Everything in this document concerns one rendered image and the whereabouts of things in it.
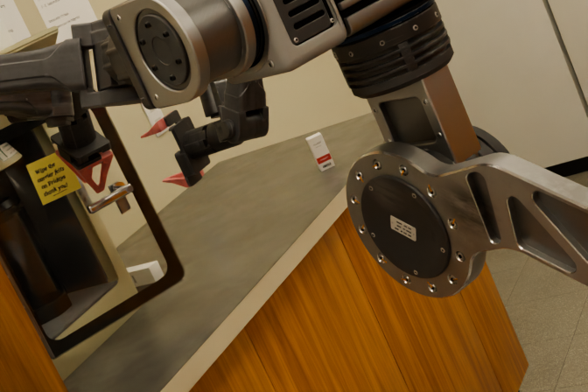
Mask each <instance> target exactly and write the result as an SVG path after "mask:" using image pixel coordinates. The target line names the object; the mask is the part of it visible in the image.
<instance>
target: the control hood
mask: <svg viewBox="0 0 588 392"><path fill-rule="evenodd" d="M58 32H59V31H58V27H57V26H53V27H51V28H48V29H46V30H44V31H41V32H39V33H37V34H35V35H32V36H30V37H29V38H25V39H23V40H21V41H19V42H17V43H15V44H14V45H11V46H9V47H7V48H5V49H3V50H2V51H0V54H7V53H21V52H28V51H32V50H37V49H41V48H45V47H48V46H53V45H56V41H57V37H58Z"/></svg>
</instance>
